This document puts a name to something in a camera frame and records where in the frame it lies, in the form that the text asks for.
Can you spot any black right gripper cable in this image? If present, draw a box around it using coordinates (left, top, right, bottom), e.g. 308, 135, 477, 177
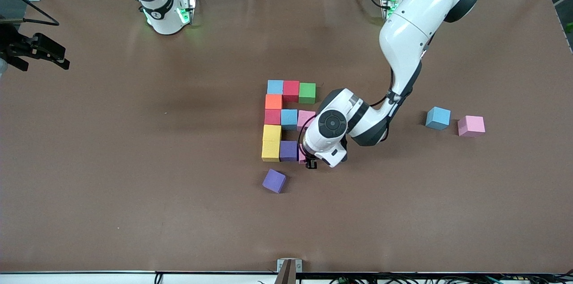
0, 0, 60, 26

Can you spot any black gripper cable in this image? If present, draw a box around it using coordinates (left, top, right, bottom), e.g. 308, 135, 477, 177
0, 0, 60, 26
298, 115, 317, 150

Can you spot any green foam cube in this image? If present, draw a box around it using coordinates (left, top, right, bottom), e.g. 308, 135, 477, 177
299, 82, 317, 105

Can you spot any purple foam cube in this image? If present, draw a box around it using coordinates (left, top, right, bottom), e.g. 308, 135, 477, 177
279, 140, 299, 162
262, 168, 287, 194

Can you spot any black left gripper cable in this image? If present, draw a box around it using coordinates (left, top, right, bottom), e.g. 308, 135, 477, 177
298, 115, 317, 150

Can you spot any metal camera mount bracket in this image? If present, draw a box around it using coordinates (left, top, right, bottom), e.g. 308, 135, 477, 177
275, 258, 303, 284

